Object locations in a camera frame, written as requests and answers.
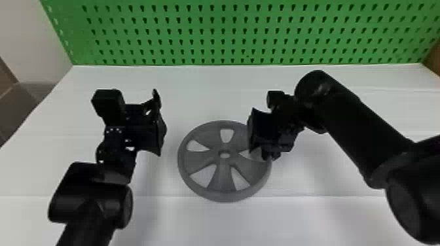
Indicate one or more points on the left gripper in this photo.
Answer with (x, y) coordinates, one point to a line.
(134, 123)

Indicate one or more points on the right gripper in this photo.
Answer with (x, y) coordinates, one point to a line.
(289, 123)

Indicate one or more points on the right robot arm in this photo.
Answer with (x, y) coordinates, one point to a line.
(357, 130)

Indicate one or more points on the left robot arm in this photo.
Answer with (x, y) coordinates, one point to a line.
(90, 199)

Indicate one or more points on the grey wheel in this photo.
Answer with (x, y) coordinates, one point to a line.
(220, 171)

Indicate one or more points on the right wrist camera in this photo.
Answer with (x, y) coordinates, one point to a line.
(277, 100)

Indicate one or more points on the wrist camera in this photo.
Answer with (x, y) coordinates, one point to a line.
(108, 104)
(277, 100)

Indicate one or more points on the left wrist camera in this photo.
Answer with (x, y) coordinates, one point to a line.
(108, 104)

